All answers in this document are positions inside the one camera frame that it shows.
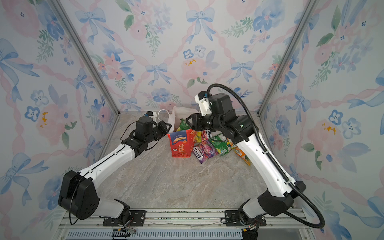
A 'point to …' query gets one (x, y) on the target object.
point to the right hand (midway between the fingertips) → (189, 118)
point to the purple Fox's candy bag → (204, 151)
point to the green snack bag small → (220, 144)
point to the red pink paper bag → (181, 141)
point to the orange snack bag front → (238, 151)
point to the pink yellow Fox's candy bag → (201, 136)
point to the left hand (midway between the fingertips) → (173, 123)
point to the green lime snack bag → (184, 125)
